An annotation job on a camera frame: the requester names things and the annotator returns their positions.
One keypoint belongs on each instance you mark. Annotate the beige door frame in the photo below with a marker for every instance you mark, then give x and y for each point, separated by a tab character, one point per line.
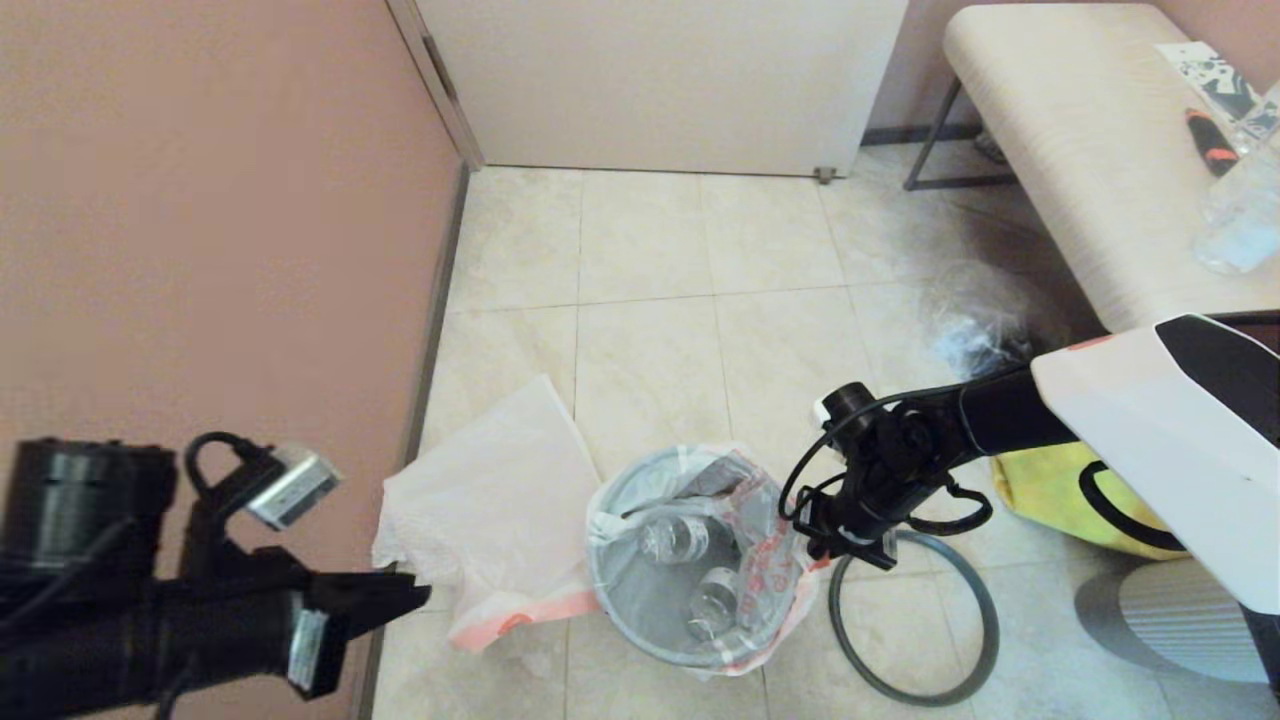
436	80

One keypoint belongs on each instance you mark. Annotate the small metal door stop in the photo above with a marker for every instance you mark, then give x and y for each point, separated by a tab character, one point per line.
823	175

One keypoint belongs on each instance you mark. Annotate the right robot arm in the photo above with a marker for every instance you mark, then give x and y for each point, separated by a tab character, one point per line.
1150	430

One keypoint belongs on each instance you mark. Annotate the yellow fabric tote bag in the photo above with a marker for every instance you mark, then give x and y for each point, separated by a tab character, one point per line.
1045	490

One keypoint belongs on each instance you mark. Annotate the black round trash bin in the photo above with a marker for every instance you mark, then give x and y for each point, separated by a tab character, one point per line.
650	610

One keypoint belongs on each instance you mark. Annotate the black white printed leaflet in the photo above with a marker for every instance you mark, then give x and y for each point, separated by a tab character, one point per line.
1205	78

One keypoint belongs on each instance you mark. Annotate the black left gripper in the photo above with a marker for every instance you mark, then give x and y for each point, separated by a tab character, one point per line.
250	635

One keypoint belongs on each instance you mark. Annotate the white red-printed plastic bag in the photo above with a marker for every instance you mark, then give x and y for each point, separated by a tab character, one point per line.
770	580

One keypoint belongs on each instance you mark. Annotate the clear bag with dark contents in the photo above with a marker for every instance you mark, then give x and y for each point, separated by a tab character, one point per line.
970	325

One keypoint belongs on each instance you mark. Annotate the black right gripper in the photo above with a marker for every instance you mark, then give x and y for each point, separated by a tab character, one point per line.
855	525

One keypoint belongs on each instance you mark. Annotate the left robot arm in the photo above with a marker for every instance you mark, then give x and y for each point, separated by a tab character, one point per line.
80	500

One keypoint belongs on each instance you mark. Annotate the beige wooden table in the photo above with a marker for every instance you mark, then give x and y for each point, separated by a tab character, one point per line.
1080	150

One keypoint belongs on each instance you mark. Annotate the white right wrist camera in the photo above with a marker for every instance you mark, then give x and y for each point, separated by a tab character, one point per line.
822	410

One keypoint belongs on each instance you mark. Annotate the white door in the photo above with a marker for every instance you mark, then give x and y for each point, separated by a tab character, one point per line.
660	80

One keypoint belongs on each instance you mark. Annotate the clear plastic water bottle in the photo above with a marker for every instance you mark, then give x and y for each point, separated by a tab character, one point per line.
1240	220

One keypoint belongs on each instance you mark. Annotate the clear empty plastic bottle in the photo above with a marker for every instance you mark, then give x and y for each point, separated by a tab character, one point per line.
715	602
672	538

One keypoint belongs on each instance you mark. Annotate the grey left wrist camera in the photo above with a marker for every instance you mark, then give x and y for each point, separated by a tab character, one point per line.
295	490

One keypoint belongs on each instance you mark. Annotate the black orange tool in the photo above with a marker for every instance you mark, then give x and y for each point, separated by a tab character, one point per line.
1205	143

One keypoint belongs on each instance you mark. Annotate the grey ribbed robot base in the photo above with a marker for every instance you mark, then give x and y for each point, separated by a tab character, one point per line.
1170	640

